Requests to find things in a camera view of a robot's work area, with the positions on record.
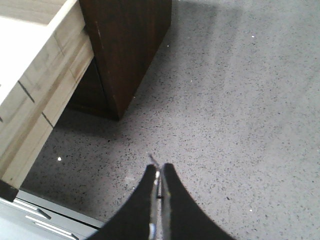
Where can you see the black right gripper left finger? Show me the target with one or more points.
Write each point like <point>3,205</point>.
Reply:
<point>133,220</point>

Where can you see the grey cabinet drawer front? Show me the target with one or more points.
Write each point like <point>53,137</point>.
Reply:
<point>14,225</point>

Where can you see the dark wooden drawer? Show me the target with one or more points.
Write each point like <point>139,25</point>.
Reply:
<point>44,52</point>

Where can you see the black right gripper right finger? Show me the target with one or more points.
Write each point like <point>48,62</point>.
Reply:
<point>182,218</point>

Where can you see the grey orange scissors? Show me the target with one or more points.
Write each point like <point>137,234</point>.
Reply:
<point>159,203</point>

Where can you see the dark wooden drawer cabinet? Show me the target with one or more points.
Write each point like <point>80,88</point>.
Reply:
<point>125,36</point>

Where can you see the silver drawer handle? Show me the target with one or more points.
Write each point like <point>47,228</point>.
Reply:
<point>52,228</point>
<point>31,209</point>

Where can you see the silver lower drawer handle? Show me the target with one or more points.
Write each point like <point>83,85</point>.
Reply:
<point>52,228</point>

